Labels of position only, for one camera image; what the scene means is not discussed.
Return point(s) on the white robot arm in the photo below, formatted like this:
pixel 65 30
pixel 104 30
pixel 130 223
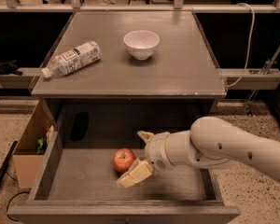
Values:
pixel 209 143

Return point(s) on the green item in box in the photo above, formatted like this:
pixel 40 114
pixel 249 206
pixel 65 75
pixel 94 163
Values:
pixel 41 145

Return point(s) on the white ceramic bowl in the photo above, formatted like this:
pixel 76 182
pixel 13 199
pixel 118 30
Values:
pixel 141 44

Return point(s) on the open grey top drawer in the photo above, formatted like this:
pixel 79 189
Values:
pixel 95 170

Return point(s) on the red apple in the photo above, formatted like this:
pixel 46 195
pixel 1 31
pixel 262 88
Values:
pixel 122 160

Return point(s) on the cardboard box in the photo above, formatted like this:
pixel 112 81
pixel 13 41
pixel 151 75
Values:
pixel 25 159

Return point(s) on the black bar on floor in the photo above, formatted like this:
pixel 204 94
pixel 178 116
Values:
pixel 1 171

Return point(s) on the clear plastic water bottle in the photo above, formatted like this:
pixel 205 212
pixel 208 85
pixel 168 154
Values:
pixel 72 60

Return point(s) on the metal frame rail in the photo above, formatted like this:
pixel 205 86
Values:
pixel 89 8

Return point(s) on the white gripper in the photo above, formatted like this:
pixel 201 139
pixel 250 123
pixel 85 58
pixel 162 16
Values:
pixel 156 150

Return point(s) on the grey cabinet with counter top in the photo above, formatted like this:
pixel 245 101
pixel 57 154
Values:
pixel 171 88

